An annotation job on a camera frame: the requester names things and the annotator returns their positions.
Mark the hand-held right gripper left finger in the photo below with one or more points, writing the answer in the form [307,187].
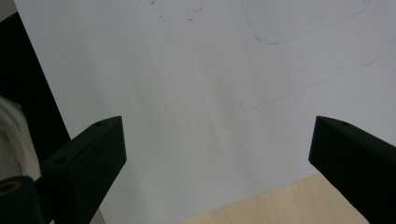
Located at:
[84,161]

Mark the white plastic object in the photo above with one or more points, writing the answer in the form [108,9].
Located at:
[15,140]

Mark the white paper sheet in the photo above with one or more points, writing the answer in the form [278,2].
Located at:
[199,93]

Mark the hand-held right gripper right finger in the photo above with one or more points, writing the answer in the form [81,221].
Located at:
[355,161]

